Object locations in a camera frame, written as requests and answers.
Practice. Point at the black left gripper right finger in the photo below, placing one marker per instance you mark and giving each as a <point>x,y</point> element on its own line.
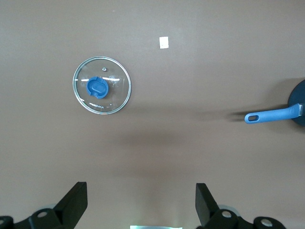
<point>207,210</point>

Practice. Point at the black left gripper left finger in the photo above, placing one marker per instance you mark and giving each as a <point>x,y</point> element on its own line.
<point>71,205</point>

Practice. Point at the glass lid with blue knob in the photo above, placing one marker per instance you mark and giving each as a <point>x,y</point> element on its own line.
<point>97,88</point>

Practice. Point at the brown table cover sheet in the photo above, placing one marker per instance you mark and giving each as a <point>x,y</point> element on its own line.
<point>166,155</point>

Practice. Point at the small square tape patch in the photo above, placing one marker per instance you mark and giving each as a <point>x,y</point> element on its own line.
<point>164,42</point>

